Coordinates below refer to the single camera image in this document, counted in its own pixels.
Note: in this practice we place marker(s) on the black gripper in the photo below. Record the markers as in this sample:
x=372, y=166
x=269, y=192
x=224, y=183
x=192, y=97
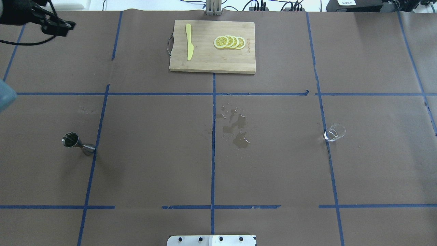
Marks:
x=14, y=13

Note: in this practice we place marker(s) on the steel double jigger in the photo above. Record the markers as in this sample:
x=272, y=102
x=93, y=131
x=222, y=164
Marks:
x=72, y=140

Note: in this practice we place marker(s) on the clear glass cup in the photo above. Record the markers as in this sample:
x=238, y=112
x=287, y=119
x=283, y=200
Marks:
x=334, y=132

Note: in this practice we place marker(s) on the yellow plastic knife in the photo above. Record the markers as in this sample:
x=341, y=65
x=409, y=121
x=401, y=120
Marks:
x=190, y=46

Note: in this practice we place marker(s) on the bamboo cutting board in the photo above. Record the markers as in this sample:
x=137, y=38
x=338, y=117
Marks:
x=206, y=57

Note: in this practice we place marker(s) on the back lemon slice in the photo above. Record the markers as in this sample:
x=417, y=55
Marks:
x=241, y=43

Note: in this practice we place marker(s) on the aluminium frame post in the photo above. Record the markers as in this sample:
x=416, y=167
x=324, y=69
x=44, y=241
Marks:
x=214, y=7

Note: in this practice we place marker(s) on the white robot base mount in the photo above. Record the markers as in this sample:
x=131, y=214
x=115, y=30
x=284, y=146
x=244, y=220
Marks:
x=212, y=240

